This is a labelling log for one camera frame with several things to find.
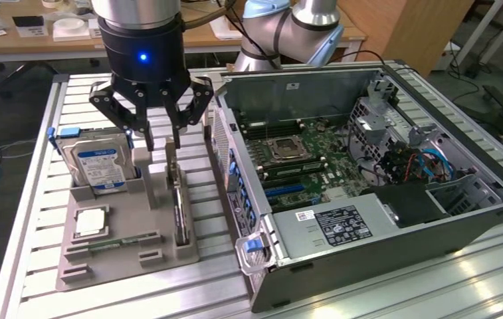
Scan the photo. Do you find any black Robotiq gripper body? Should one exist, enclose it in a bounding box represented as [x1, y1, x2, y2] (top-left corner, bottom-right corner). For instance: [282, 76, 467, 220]
[99, 18, 190, 108]

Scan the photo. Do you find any Nvidia graphics card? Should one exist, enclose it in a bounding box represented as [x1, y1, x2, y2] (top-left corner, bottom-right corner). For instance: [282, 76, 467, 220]
[163, 137, 192, 249]

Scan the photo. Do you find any small white labelled box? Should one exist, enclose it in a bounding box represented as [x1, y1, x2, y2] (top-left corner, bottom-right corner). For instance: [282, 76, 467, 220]
[87, 18, 104, 39]

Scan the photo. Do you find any white box with round insert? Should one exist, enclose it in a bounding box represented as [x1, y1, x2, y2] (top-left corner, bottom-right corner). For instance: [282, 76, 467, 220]
[52, 18, 92, 43]

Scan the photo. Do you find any hard disk in blue caddy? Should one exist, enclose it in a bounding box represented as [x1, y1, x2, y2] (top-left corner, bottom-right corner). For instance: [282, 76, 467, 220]
[47, 123, 139, 196]

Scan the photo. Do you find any white paper stack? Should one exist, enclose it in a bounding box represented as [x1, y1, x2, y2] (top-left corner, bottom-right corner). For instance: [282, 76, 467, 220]
[208, 15, 244, 41]

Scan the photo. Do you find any black office chair base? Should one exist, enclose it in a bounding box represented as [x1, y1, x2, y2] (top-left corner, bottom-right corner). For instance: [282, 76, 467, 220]
[0, 61, 58, 99]

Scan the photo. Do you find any wooden desk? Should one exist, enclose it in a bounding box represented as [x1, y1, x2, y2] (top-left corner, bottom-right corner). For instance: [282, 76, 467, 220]
[0, 0, 367, 64]

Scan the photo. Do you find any CPU socket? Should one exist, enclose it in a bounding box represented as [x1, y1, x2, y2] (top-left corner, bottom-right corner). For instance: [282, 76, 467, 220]
[266, 136, 308, 162]

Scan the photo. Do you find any black and white box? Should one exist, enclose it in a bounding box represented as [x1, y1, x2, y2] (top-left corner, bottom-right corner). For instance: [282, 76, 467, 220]
[11, 15, 50, 38]

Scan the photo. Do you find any silver CPU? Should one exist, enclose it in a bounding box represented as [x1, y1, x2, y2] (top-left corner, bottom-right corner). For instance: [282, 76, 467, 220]
[76, 209, 108, 233]

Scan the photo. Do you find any grey printed parts rack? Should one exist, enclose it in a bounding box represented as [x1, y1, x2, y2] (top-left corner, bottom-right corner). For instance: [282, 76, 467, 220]
[55, 146, 202, 290]

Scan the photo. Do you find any perforated metal disk bay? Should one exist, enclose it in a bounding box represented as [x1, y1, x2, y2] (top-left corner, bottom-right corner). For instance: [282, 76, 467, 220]
[346, 96, 416, 160]

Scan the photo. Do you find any green RAM stick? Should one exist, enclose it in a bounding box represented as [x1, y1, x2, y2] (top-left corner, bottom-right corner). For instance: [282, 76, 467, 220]
[86, 232, 152, 252]

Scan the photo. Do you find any blue case latch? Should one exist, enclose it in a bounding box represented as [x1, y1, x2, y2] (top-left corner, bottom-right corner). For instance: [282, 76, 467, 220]
[242, 239, 263, 255]

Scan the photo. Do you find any grey power supply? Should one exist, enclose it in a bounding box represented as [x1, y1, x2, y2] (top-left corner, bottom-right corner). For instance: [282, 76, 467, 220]
[271, 194, 402, 260]

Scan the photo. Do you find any open black PC case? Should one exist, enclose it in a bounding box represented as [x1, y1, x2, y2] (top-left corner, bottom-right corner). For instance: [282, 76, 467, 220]
[200, 62, 503, 314]

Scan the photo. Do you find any grey floor cable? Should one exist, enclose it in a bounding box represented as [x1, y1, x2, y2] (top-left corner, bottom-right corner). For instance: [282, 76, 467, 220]
[0, 139, 35, 160]

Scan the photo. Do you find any black cable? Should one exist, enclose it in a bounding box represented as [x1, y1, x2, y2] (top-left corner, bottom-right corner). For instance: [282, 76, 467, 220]
[335, 49, 406, 67]

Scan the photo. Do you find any blue wire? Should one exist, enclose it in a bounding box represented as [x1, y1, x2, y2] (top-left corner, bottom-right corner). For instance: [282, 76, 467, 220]
[410, 148, 456, 182]

